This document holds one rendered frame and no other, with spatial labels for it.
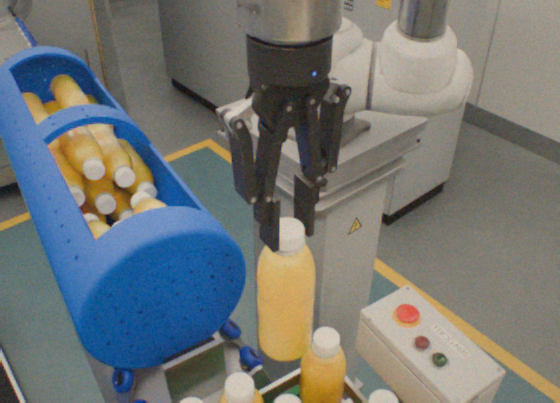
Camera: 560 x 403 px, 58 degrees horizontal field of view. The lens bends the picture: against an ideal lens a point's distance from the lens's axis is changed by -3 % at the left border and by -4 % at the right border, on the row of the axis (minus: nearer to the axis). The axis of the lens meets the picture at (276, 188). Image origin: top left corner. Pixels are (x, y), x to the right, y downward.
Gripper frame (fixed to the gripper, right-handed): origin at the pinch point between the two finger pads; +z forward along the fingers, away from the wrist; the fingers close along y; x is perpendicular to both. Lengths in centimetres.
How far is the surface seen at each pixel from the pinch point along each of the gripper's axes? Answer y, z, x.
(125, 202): 4, 34, -56
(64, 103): 7, 24, -90
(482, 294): -135, 137, -45
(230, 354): 0.8, 43.8, -16.3
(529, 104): -253, 108, -115
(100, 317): 19.9, 23.7, -18.6
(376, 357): -14.7, 32.9, 3.6
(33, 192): 22, 21, -51
